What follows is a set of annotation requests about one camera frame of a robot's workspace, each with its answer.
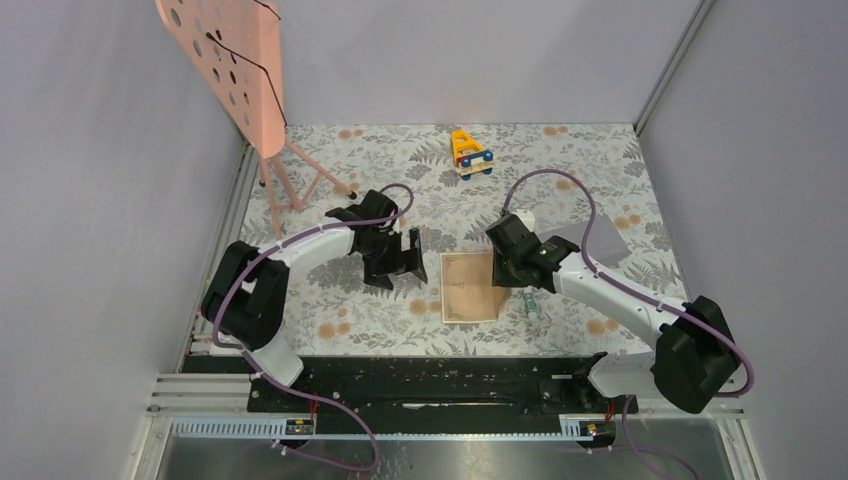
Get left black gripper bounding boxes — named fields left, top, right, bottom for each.
left=360, top=228, right=427, bottom=291

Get beige lined letter paper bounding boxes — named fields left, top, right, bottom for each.
left=440, top=250, right=512, bottom=324

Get grey lavender envelope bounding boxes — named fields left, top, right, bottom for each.
left=537, top=215, right=632, bottom=267

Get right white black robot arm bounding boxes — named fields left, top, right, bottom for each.
left=486, top=214, right=742, bottom=414

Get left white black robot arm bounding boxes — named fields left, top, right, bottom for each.
left=200, top=190, right=428, bottom=411

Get green white glue stick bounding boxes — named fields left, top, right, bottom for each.
left=522, top=290, right=539, bottom=320

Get yellow blue toy car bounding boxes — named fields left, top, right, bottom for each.
left=451, top=130, right=495, bottom=181

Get floral patterned table mat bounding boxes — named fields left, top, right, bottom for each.
left=282, top=124, right=686, bottom=357

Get pink perforated music stand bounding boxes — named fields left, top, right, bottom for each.
left=155, top=0, right=357, bottom=238

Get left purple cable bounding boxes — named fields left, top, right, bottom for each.
left=210, top=183, right=416, bottom=473

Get purple cable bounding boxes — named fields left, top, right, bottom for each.
left=501, top=168, right=758, bottom=480
left=210, top=183, right=416, bottom=473

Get white slotted cable duct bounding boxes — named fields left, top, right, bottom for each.
left=171, top=415, right=601, bottom=442

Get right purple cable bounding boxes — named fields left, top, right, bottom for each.
left=501, top=168, right=758, bottom=480

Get black cord on stand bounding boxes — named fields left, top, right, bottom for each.
left=205, top=0, right=289, bottom=129

